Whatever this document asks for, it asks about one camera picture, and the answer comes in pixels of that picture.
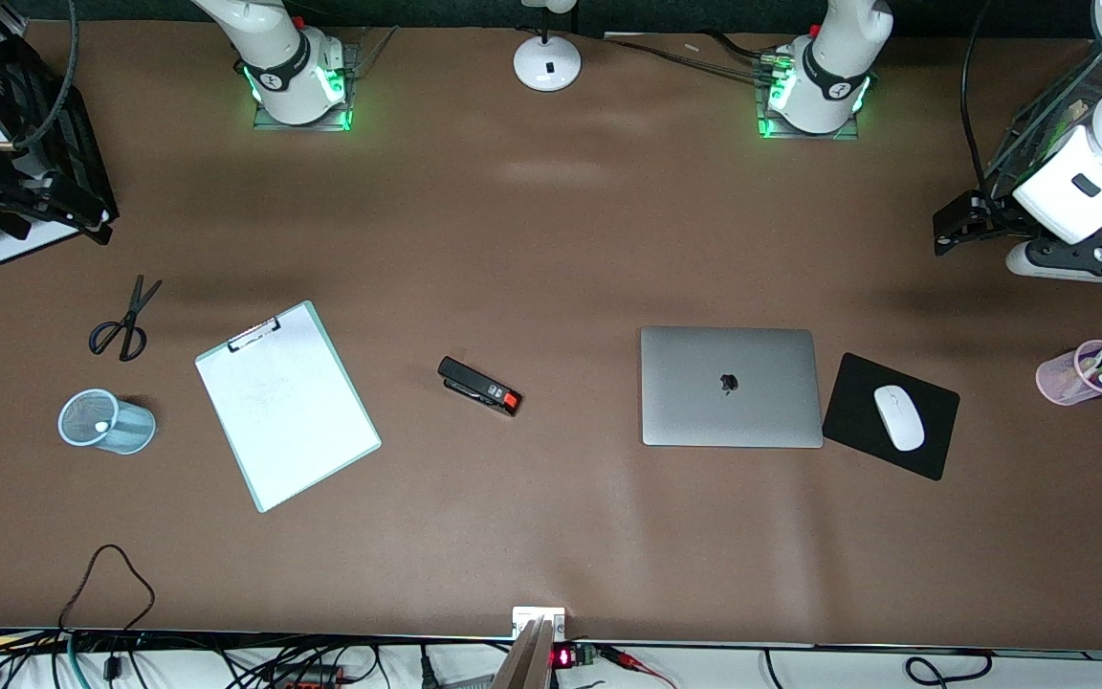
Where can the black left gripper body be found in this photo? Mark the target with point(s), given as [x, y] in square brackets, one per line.
[994, 211]

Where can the silver laptop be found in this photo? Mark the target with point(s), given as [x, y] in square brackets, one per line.
[761, 402]

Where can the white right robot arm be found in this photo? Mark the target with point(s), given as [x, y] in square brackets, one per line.
[295, 69]

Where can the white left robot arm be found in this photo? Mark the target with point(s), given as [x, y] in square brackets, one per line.
[828, 67]

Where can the white paper sheet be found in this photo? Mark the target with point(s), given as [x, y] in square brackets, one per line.
[11, 251]

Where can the black stacked paper tray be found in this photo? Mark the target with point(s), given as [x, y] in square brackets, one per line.
[77, 144]

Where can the black scissors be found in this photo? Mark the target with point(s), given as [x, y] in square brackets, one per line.
[130, 321]

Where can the pink mesh pen cup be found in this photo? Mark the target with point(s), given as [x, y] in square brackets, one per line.
[1060, 378]

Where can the white computer mouse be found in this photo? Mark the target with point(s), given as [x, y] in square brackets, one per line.
[898, 417]

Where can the black mouse pad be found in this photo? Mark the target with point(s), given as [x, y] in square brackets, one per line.
[857, 411]

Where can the blue mesh pen cup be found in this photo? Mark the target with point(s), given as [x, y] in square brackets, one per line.
[130, 431]

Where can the white clipboard paper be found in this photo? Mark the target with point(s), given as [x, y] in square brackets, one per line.
[293, 411]

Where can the light green clipboard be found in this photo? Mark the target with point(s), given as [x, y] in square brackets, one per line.
[250, 483]

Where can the white round-base stand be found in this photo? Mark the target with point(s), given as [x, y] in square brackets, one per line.
[547, 63]

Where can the black stapler with red end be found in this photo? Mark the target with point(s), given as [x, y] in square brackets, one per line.
[474, 384]

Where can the red display circuit board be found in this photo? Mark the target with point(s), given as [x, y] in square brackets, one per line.
[572, 656]

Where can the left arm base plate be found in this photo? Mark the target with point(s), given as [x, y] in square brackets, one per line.
[804, 134]

